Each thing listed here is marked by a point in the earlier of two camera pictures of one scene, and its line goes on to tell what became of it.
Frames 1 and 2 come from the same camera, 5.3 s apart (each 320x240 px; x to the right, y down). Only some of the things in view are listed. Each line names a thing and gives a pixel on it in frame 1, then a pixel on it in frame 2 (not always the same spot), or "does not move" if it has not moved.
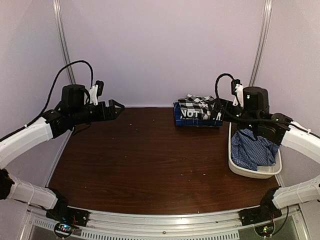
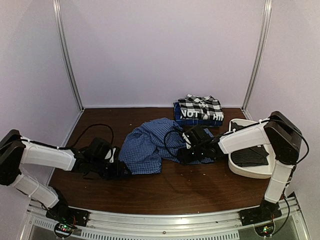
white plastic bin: [263, 172] does not move
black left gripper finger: [115, 112] -> [127, 171]
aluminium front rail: [290, 225] does not move
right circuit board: [265, 230] does not move
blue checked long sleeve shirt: [248, 152] -> [142, 149]
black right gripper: [219, 103] -> [184, 158]
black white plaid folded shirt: [194, 107] does not move
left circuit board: [63, 230] does not move
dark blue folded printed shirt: [180, 122] does not move
